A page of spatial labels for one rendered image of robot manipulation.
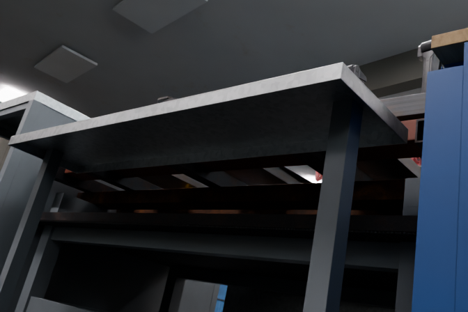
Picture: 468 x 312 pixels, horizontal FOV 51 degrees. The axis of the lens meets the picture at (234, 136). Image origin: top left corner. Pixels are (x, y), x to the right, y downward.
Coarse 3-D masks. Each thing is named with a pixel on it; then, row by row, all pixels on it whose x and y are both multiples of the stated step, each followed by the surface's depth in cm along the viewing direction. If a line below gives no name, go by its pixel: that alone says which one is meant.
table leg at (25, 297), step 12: (72, 204) 189; (48, 228) 183; (48, 240) 180; (36, 252) 182; (48, 252) 180; (36, 264) 178; (48, 264) 179; (36, 276) 176; (48, 276) 179; (24, 288) 176; (36, 288) 175; (24, 300) 173
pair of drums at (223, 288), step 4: (220, 284) 501; (220, 288) 500; (224, 288) 503; (220, 292) 499; (224, 292) 502; (220, 296) 498; (224, 296) 502; (220, 300) 497; (224, 300) 500; (216, 304) 494; (220, 304) 496; (216, 308) 493; (220, 308) 496
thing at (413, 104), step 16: (416, 96) 103; (400, 112) 104; (416, 112) 102; (384, 160) 128; (400, 160) 127; (144, 176) 195; (160, 176) 190; (176, 176) 186; (240, 176) 168; (256, 176) 164; (272, 176) 161; (288, 176) 166; (384, 176) 139; (400, 176) 137; (416, 176) 134
